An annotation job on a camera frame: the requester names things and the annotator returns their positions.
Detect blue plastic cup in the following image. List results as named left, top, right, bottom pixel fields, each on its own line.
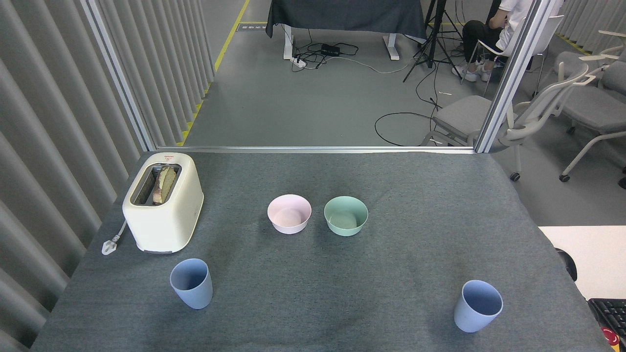
left=453, top=280, right=504, bottom=333
left=170, top=258, right=214, bottom=309

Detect pink bowl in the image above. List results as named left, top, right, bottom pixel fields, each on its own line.
left=267, top=194, right=312, bottom=235

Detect green bowl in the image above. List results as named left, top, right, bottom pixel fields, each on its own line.
left=324, top=196, right=369, bottom=237

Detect grey felt table cover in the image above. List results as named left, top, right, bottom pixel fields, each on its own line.
left=30, top=151, right=614, bottom=352

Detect toasted bread slice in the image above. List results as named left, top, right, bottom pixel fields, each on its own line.
left=152, top=165, right=178, bottom=205

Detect cream white toaster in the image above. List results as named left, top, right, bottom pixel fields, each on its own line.
left=122, top=152, right=204, bottom=254

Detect dark table cloth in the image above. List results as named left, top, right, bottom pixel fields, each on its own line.
left=266, top=0, right=427, bottom=43

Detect black tripod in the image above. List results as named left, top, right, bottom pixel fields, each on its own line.
left=402, top=0, right=466, bottom=83

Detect person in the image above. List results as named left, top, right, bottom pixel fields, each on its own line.
left=450, top=0, right=541, bottom=83

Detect white plastic chair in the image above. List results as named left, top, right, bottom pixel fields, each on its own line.
left=459, top=14, right=564, bottom=97

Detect black rounded object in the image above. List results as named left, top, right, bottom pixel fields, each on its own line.
left=556, top=247, right=578, bottom=282

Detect white side table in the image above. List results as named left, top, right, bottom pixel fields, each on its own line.
left=538, top=225, right=626, bottom=302

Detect black keyboard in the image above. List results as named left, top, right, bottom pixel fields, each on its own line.
left=587, top=297, right=626, bottom=339

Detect red round button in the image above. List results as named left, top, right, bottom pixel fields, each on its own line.
left=601, top=326, right=622, bottom=349

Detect silver aluminium rail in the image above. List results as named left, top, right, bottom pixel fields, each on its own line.
left=156, top=145, right=476, bottom=155

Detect looped black floor cable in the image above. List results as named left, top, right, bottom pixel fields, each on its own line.
left=374, top=112, right=443, bottom=147

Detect white floor cable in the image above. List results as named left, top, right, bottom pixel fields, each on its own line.
left=305, top=55, right=422, bottom=75

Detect tangled black floor cables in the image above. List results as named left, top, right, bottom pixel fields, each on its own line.
left=292, top=28, right=360, bottom=72

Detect grey office chair white frame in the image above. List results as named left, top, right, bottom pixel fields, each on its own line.
left=553, top=29, right=626, bottom=81
left=558, top=61, right=626, bottom=190
left=419, top=62, right=590, bottom=183

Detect white toaster cord with plug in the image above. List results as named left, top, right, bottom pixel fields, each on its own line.
left=101, top=220, right=128, bottom=256

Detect silver aluminium post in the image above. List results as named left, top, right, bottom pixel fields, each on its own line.
left=473, top=0, right=564, bottom=153
left=80, top=0, right=158, bottom=151

